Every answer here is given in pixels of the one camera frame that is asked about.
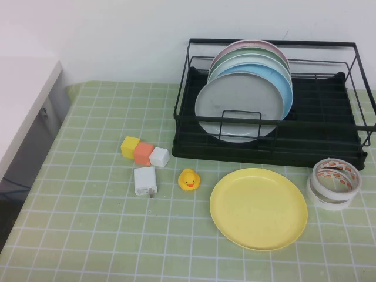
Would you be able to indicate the white plug charger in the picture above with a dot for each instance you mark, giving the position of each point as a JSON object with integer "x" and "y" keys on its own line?
{"x": 144, "y": 180}

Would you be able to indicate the green round plate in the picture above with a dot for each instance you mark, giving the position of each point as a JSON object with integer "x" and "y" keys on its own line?
{"x": 249, "y": 52}

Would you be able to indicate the blue round plate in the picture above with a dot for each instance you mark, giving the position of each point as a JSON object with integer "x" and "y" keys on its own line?
{"x": 273, "y": 79}

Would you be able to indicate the yellow round plate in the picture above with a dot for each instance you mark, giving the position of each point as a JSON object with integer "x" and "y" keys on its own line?
{"x": 258, "y": 208}

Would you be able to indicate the green checkered tablecloth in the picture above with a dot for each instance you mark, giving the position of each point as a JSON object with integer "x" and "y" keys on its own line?
{"x": 88, "y": 235}

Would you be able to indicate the yellow rubber duck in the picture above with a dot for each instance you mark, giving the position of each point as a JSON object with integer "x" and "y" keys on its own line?
{"x": 188, "y": 180}

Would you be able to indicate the small metal cabinet latch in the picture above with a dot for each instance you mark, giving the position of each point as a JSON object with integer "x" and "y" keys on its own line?
{"x": 44, "y": 112}

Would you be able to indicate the pale mint round plate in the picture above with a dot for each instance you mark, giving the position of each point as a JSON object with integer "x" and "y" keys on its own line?
{"x": 220, "y": 66}

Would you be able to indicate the white cube block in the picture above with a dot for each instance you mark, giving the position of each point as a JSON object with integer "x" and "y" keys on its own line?
{"x": 158, "y": 157}

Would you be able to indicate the orange cube block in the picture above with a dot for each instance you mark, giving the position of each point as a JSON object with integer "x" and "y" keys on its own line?
{"x": 142, "y": 154}

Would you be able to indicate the pink round plate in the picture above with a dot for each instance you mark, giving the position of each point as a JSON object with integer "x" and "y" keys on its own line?
{"x": 249, "y": 43}

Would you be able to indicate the yellow cube block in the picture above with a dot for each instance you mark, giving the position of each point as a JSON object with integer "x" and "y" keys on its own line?
{"x": 129, "y": 147}

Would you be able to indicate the white tape roll orange print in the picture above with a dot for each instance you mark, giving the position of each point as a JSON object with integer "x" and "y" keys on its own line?
{"x": 329, "y": 206}
{"x": 335, "y": 164}

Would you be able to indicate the grey round plate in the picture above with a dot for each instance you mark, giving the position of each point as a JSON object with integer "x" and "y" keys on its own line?
{"x": 235, "y": 100}

